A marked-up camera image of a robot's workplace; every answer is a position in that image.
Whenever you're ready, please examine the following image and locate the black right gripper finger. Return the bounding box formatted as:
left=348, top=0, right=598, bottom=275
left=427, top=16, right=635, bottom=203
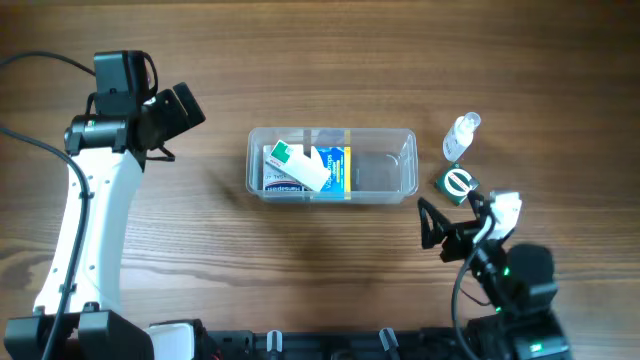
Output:
left=467, top=190, right=485, bottom=218
left=417, top=197, right=450, bottom=249

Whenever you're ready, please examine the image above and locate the green round-label box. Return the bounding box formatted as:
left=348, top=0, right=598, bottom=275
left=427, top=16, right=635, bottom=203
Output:
left=434, top=163, right=480, bottom=206

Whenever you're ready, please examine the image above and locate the small clear plastic bottle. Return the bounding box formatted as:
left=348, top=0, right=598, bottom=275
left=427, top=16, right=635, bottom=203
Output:
left=442, top=112, right=481, bottom=162

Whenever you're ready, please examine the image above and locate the clear plastic container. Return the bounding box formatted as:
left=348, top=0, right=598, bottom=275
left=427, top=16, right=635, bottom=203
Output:
left=246, top=127, right=419, bottom=204

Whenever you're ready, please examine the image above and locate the white Hansaplast plaster box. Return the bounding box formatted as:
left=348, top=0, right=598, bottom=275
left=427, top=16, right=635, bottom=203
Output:
left=262, top=145, right=305, bottom=192

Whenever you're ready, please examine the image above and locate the white green medicine box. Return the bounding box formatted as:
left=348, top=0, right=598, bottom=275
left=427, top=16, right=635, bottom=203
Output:
left=266, top=140, right=331, bottom=192

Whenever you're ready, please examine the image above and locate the blue yellow cough drops bag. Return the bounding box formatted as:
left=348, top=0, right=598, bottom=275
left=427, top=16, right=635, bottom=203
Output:
left=311, top=146, right=352, bottom=201

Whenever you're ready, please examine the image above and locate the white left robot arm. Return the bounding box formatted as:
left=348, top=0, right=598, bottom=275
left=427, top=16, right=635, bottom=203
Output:
left=4, top=50, right=216, bottom=359

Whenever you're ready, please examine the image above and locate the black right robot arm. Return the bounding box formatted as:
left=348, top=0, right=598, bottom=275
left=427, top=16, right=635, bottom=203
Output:
left=417, top=191, right=572, bottom=359

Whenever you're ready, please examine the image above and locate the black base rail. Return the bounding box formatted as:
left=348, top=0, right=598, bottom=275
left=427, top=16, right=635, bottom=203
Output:
left=144, top=318, right=501, bottom=360

